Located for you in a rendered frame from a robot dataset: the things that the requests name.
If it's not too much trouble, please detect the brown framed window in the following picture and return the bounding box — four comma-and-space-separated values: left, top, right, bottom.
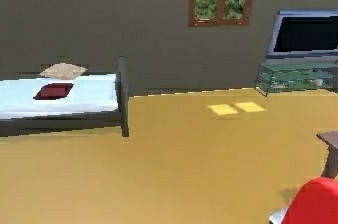
187, 0, 254, 28

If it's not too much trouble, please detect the grey bed with white mattress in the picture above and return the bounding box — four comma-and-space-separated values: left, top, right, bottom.
0, 55, 131, 139

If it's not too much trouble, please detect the dark red pillow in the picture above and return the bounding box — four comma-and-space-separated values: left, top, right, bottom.
32, 82, 75, 101

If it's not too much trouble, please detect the red chair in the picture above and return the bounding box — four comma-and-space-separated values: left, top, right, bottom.
268, 176, 338, 224

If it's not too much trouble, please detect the beige pillow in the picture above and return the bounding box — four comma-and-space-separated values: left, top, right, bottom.
38, 62, 88, 81

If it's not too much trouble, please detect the green glass television stand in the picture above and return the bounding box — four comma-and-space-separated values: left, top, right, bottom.
254, 61, 338, 98

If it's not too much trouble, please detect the silver television set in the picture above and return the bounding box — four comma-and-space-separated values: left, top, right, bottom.
264, 8, 338, 66

